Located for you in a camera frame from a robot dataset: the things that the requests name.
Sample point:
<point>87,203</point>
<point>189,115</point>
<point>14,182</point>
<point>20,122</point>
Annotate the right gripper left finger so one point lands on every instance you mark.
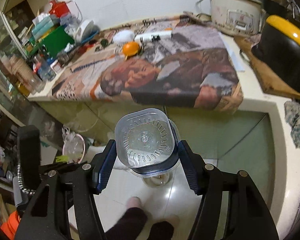
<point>46,216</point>

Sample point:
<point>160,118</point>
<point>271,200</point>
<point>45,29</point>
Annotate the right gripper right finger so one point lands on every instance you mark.
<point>248,216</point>

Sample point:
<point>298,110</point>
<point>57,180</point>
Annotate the clear plastic container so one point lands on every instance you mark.
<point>147,142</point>

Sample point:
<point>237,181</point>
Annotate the orange peel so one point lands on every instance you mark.
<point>131,49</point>

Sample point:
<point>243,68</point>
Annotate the pink rimmed trash bin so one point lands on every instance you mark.
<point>74,146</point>

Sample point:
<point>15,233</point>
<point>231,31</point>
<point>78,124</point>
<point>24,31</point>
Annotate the person's feet and legs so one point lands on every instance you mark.
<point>132,222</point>

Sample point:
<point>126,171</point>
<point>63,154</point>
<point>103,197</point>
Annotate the stack of paper cups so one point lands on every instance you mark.
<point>23,72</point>

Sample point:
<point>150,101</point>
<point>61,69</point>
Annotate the grey dish rag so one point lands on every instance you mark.
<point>292,117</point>

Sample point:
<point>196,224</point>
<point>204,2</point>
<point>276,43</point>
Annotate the green storage box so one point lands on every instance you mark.
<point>56,41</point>

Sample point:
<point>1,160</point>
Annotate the teal tissue packs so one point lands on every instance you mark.
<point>43,26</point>

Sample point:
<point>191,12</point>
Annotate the white round fan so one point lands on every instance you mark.
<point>84,30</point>

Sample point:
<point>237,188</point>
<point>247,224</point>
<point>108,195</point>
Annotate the printed newspaper table cover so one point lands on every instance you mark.
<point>192,68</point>

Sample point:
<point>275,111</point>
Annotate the wooden cutting board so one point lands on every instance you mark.
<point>268,80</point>

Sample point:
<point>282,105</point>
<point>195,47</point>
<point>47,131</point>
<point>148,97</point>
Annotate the black pot yellow lid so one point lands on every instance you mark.
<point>279,48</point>

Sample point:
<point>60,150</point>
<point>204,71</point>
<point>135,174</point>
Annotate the white rice cooker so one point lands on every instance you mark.
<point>237,17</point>

